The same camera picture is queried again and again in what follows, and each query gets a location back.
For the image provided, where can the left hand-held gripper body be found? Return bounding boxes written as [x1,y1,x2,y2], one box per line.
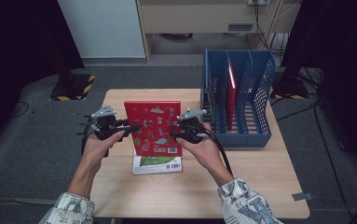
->
[84,105,129,142]

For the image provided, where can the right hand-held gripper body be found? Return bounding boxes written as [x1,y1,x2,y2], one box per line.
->
[176,107,212,145]

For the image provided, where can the red picture book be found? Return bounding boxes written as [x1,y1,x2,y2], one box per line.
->
[226,59,238,132]
[123,100,184,158]

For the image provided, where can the blue plastic file rack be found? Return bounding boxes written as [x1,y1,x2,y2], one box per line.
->
[199,48,277,148]

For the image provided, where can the person's right hand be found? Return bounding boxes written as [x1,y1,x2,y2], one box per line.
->
[175,122,229,179]

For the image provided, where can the person's left hand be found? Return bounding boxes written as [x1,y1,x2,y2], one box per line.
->
[80,130,127,171]

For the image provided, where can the black floor tape marks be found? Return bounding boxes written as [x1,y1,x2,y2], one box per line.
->
[76,114,93,136]

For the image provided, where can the dark flat object under desk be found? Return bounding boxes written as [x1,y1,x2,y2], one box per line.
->
[159,33,194,41]

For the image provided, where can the white cabinet panel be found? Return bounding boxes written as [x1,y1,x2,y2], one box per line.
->
[57,0,146,60]

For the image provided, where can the beige wooden desk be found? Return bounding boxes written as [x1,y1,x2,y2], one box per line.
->
[135,0,301,65]

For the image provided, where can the black curtain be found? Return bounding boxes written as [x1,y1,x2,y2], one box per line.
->
[0,0,86,157]
[280,0,357,171]

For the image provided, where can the grey floor tape piece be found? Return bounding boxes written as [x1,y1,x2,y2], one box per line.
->
[292,191,314,202]

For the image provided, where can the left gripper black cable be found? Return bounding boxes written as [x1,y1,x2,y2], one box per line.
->
[79,122,90,157]

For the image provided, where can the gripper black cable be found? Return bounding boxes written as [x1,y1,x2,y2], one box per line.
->
[202,128,234,176]
[79,122,90,157]

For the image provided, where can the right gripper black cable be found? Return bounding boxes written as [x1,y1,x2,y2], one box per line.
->
[202,128,234,176]

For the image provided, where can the black floor cable loop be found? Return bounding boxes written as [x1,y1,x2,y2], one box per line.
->
[7,100,31,119]

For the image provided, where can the short black floor cable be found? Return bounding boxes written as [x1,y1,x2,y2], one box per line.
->
[275,102,318,122]

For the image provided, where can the hanging cable bundle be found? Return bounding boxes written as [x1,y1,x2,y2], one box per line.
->
[253,0,292,59]

